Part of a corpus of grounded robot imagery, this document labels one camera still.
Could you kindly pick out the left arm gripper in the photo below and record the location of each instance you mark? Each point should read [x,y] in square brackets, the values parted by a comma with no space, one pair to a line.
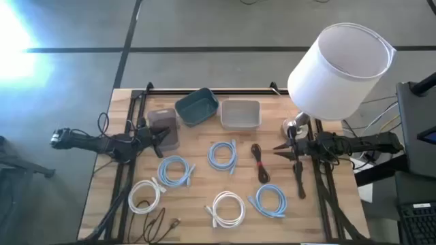
[148,136]

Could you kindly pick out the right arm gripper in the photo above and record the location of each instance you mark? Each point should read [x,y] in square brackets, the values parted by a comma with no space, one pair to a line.
[310,146]

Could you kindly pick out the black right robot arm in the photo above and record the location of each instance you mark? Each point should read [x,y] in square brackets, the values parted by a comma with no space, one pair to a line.
[368,143]

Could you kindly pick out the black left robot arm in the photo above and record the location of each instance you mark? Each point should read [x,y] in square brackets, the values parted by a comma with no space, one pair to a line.
[95,143]

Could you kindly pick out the grey translucent plastic bin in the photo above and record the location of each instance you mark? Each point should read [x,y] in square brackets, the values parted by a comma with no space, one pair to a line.
[163,117]

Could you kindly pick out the teal plastic bin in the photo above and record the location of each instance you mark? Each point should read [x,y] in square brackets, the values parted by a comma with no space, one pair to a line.
[197,109]

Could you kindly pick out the white plastic bin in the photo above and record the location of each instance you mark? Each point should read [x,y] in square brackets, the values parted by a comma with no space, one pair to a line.
[240,114]

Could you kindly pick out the black power adapter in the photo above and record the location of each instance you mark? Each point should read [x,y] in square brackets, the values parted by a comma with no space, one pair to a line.
[369,156]

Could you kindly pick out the white shade chrome table lamp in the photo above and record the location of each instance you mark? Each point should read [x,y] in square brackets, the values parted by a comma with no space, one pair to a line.
[340,85]

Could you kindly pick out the white paper sheet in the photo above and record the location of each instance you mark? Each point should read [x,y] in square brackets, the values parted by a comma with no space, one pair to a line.
[366,194]

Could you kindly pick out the black diagonal support beam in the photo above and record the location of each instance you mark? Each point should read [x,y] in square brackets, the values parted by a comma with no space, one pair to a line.
[381,171]

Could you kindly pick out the black monitor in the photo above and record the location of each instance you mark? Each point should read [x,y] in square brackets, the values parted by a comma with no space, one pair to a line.
[415,136]

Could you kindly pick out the black floor stand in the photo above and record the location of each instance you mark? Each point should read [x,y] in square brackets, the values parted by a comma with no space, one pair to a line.
[24,166]

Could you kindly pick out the small blue lit screen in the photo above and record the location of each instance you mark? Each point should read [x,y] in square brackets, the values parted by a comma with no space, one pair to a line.
[429,136]

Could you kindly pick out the black keyboard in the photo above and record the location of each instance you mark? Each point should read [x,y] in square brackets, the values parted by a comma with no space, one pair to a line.
[419,224]

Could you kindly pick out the black aluminium table frame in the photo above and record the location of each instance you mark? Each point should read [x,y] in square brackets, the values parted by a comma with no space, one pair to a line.
[211,91]

